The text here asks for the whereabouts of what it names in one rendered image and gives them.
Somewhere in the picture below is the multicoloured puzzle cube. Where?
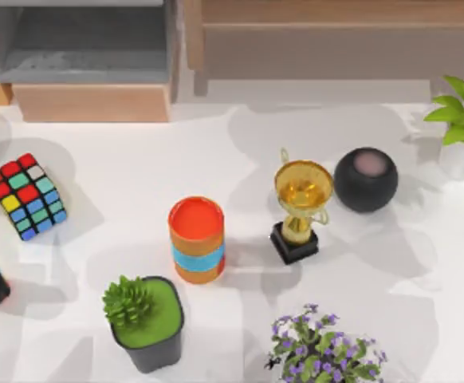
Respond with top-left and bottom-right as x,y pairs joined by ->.
0,152 -> 69,242

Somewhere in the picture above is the gold trophy on black base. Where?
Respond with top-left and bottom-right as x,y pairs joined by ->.
270,147 -> 334,266

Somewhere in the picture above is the pale wooden drawer front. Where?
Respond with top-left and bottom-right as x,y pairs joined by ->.
11,82 -> 171,123

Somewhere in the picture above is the orange and blue can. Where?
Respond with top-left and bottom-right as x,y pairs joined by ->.
167,195 -> 227,286

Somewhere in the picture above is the green succulent in black pot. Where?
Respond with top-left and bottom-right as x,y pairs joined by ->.
102,274 -> 185,374

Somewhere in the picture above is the purple flowering plant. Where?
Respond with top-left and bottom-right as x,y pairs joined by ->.
264,303 -> 389,383

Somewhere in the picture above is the black round speaker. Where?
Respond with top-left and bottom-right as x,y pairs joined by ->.
332,147 -> 399,214

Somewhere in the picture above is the wooden open shelf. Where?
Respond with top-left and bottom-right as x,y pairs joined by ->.
183,0 -> 464,97

